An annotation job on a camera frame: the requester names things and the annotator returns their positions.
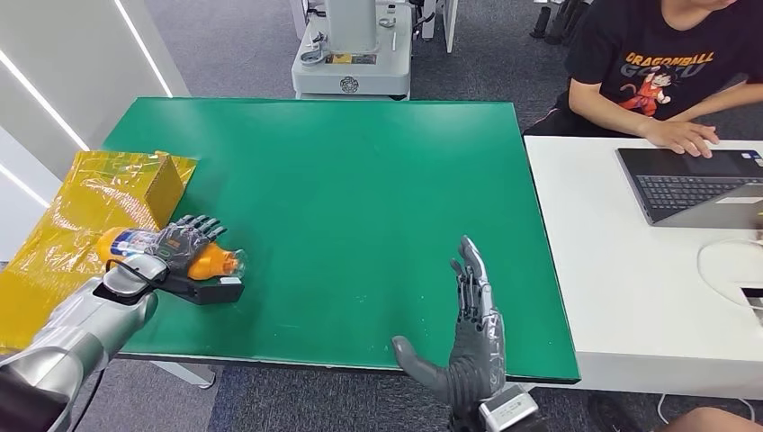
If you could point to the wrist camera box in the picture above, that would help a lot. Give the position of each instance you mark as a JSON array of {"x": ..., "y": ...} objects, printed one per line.
[
  {"x": 507, "y": 410},
  {"x": 205, "y": 291}
]

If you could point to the white furniture panel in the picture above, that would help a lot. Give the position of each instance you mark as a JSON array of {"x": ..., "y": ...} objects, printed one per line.
[{"x": 448, "y": 24}]

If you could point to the person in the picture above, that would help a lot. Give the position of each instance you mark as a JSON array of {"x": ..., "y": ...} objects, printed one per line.
[{"x": 638, "y": 54}]

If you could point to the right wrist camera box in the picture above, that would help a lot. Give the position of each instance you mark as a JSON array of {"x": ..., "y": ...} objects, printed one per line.
[{"x": 507, "y": 410}]

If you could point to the yellow taped cardboard box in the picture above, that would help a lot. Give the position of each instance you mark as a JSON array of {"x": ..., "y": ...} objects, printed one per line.
[{"x": 77, "y": 208}]

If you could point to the person's left forearm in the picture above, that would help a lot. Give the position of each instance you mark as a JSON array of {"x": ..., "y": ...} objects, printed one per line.
[{"x": 715, "y": 102}]

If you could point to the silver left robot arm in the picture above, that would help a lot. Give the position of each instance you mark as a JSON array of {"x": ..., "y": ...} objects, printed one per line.
[{"x": 77, "y": 334}]

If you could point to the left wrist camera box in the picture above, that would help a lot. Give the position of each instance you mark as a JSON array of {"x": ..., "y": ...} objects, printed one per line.
[{"x": 205, "y": 291}]

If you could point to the white table leg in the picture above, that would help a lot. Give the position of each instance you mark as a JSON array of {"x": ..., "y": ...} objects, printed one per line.
[{"x": 188, "y": 374}]

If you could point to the person's leg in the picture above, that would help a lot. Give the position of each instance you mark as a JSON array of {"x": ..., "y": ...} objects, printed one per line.
[{"x": 715, "y": 421}]

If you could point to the white wall light strip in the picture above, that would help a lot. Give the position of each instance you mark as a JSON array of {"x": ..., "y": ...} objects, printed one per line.
[
  {"x": 145, "y": 50},
  {"x": 42, "y": 99},
  {"x": 21, "y": 185}
]

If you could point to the black chair base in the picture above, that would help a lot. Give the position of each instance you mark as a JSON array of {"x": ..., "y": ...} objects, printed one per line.
[{"x": 557, "y": 21}]

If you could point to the person's right forearm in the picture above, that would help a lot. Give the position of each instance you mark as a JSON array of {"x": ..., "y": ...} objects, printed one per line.
[{"x": 608, "y": 113}]

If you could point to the white robot base machine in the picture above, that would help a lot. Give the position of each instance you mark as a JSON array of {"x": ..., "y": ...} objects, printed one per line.
[{"x": 350, "y": 62}]

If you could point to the dark grey laptop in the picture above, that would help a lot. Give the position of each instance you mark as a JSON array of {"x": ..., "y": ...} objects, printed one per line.
[{"x": 685, "y": 191}]

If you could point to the person's right hand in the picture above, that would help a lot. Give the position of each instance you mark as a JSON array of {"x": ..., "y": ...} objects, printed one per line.
[{"x": 679, "y": 137}]

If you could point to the grey electronic device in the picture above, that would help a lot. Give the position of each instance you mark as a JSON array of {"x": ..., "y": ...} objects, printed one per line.
[{"x": 754, "y": 304}]

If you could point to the orange juice bottle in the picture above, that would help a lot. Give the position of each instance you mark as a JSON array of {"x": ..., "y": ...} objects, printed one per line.
[{"x": 208, "y": 262}]

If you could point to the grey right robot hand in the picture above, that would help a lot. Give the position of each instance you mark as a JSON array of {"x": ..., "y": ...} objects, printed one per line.
[{"x": 477, "y": 352}]

